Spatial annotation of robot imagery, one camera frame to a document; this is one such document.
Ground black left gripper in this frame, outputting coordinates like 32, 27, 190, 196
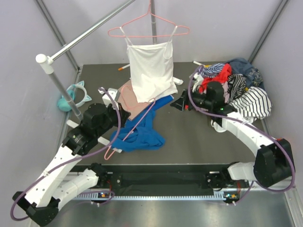
95, 102, 131, 137

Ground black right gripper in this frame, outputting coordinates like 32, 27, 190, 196
170, 85, 213, 113

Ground blue tank top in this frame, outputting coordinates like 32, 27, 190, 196
112, 120, 165, 152

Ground pink wire hanger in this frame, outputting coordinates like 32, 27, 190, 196
104, 85, 165, 160

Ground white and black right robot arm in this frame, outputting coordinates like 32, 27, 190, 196
171, 82, 295, 188

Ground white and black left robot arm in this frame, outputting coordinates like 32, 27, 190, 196
10, 103, 131, 227

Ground white cloth near arm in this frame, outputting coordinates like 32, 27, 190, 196
211, 119, 227, 133

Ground white camisole top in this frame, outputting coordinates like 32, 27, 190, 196
125, 26, 178, 103

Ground pink hanger with white top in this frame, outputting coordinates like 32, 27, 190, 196
107, 0, 190, 38

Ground brown cardboard sheet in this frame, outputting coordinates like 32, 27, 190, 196
118, 80, 154, 121

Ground white marker near clothes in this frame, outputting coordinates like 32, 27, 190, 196
193, 61, 206, 67

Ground blue white striped cloth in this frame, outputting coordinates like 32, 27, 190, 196
198, 63, 225, 78

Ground pale pink garment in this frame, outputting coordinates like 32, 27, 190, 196
222, 82, 230, 104

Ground white orange tipped marker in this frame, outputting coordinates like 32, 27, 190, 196
118, 64, 130, 71

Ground teal cat ear headphones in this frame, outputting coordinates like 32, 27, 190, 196
57, 80, 92, 112

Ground red garment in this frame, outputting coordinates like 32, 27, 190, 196
198, 63, 232, 93

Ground black white striped shirt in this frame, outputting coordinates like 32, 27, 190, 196
227, 74, 272, 123

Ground grey blue denim garment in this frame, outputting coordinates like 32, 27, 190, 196
225, 58, 265, 90

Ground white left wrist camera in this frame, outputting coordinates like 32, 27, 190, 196
98, 87, 120, 108

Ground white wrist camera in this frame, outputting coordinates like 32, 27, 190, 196
98, 87, 120, 108
191, 78, 204, 92

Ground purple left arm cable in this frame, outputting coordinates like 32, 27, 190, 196
9, 87, 123, 221

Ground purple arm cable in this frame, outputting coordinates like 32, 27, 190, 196
188, 65, 296, 192
9, 87, 123, 221

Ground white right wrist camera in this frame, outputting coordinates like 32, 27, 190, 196
191, 78, 204, 92

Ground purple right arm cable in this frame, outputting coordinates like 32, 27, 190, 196
188, 65, 296, 192

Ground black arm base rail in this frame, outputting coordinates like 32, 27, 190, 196
78, 163, 251, 197

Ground white clothes rack frame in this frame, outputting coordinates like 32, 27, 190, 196
35, 0, 184, 153

